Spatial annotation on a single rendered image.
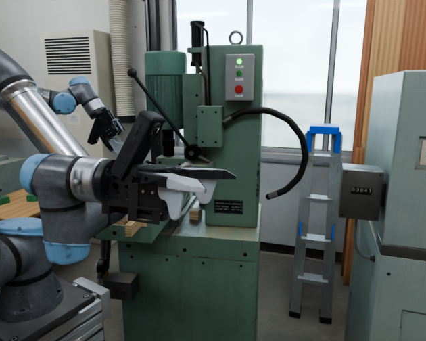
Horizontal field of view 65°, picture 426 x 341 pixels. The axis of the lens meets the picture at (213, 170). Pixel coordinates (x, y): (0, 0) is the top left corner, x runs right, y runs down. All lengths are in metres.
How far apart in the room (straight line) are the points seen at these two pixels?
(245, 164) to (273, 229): 1.60
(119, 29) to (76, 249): 2.44
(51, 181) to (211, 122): 0.76
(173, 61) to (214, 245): 0.74
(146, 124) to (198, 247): 0.91
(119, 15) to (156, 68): 1.60
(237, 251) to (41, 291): 0.70
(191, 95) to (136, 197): 0.91
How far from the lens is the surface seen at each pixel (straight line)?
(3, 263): 0.88
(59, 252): 0.65
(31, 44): 3.72
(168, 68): 1.39
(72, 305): 1.01
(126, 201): 0.54
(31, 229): 0.92
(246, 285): 1.42
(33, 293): 0.98
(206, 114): 1.24
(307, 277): 2.18
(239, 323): 1.52
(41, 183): 0.62
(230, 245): 1.34
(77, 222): 0.63
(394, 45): 2.54
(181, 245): 1.38
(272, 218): 2.85
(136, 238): 1.23
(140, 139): 0.51
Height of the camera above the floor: 1.37
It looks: 14 degrees down
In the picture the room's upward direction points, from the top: straight up
